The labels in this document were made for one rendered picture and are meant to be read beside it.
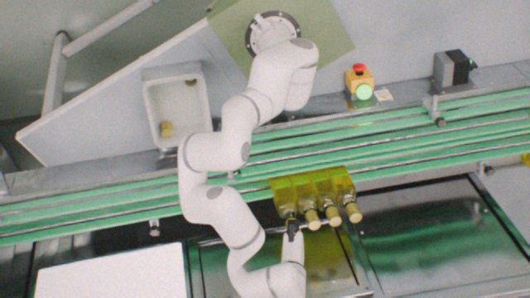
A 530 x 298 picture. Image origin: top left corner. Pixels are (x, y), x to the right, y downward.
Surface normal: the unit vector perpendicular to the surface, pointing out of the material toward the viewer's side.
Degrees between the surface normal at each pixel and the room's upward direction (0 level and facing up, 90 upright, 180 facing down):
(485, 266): 90
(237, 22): 2
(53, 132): 0
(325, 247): 90
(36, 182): 90
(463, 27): 0
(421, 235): 90
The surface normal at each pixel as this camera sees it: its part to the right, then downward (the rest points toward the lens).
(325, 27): 0.16, 0.58
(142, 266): -0.08, -0.82
